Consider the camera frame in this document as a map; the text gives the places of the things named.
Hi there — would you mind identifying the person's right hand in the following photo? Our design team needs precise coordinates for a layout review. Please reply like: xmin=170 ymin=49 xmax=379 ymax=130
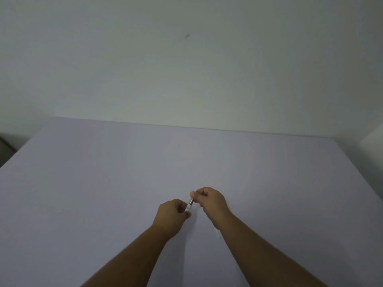
xmin=190 ymin=187 xmax=231 ymax=230

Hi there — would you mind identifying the person's left hand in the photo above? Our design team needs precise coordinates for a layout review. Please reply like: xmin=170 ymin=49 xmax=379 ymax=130
xmin=151 ymin=199 xmax=192 ymax=240

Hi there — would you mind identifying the white cable with silver plug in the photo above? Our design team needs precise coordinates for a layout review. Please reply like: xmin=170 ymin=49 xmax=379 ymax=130
xmin=185 ymin=198 xmax=222 ymax=238

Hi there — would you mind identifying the person's left forearm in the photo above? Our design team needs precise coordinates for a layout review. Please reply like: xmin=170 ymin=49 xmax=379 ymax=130
xmin=81 ymin=225 xmax=172 ymax=287

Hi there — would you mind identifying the person's right forearm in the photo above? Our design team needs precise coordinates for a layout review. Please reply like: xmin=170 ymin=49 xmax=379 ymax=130
xmin=216 ymin=213 xmax=328 ymax=287

